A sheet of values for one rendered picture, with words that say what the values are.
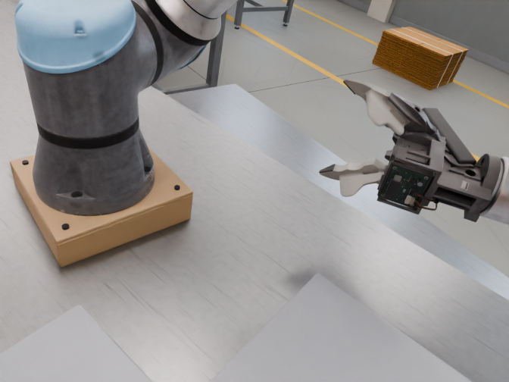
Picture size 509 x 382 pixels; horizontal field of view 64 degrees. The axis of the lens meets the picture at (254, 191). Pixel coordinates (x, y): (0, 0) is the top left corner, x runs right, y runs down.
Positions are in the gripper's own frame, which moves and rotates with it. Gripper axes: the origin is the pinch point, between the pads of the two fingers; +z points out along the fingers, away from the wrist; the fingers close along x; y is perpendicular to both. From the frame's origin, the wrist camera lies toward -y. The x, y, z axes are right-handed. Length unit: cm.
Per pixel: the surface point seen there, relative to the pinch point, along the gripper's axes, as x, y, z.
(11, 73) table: 14, -6, 66
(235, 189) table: 15.2, 2.4, 12.0
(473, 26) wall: 143, -484, -73
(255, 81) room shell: 128, -217, 88
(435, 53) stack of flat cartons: 119, -326, -34
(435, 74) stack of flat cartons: 135, -321, -40
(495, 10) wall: 121, -480, -87
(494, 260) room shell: 119, -109, -80
